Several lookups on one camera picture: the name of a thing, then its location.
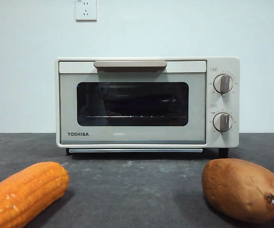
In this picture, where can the dark purple eggplant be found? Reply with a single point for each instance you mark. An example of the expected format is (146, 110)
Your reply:
(139, 104)

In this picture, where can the cream Toshiba toaster oven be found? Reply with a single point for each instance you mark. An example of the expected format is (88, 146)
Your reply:
(222, 66)

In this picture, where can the cream timer knob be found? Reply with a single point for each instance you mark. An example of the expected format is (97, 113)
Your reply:
(222, 122)

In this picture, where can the cream temperature knob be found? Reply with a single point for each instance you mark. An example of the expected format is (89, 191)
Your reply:
(223, 83)

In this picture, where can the brown sweet potato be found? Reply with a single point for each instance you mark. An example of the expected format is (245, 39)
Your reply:
(239, 187)

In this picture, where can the orange corn cob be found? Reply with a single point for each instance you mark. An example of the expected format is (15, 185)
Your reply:
(25, 192)

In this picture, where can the white wall socket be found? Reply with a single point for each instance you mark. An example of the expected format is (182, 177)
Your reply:
(85, 10)

